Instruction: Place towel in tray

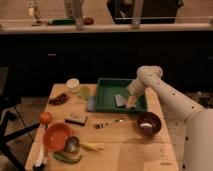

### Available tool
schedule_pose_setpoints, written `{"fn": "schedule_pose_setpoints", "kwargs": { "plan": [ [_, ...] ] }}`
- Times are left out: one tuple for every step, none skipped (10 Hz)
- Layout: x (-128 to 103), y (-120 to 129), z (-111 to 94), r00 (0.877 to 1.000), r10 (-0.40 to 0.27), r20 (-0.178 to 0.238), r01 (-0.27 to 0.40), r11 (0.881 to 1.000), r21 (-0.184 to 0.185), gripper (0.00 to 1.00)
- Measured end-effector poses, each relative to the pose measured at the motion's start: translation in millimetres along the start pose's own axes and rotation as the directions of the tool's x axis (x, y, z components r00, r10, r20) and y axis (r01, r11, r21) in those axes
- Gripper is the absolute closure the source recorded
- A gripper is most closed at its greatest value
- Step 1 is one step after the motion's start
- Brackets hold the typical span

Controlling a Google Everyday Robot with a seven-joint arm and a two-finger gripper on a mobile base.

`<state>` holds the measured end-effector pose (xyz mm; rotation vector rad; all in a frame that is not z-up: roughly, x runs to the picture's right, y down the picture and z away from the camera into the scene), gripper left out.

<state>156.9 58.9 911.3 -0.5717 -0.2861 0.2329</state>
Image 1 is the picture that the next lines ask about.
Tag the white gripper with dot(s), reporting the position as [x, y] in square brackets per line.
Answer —
[135, 88]

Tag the grey towel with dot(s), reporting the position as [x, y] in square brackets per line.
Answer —
[122, 102]

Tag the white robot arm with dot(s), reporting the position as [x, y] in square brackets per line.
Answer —
[198, 149]

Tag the green plastic tray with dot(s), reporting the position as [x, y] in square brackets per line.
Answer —
[108, 88]

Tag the dark brown bowl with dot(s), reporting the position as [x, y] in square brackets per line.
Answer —
[149, 123]

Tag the blue grey cloth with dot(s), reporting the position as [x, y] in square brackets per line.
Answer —
[91, 104]

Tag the metal fork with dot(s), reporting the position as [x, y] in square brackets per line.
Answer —
[102, 125]

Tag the pale green cup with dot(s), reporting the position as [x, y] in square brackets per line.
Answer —
[84, 93]

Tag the brown block sponge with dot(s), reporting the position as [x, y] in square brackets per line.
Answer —
[76, 119]

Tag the yellow banana toy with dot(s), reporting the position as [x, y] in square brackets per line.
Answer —
[93, 146]

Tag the white round container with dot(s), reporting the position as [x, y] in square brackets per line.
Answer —
[73, 85]

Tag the dark grape bunch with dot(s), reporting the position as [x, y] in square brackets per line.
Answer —
[59, 100]

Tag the small metal cup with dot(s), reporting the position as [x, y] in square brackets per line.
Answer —
[72, 145]

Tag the orange bowl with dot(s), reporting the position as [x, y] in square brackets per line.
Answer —
[56, 135]

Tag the orange tomato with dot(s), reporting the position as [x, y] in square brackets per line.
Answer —
[45, 118]

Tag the green chili pepper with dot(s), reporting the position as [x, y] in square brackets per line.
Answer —
[62, 158]

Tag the white handled utensil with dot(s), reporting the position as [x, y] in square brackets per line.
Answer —
[41, 159]

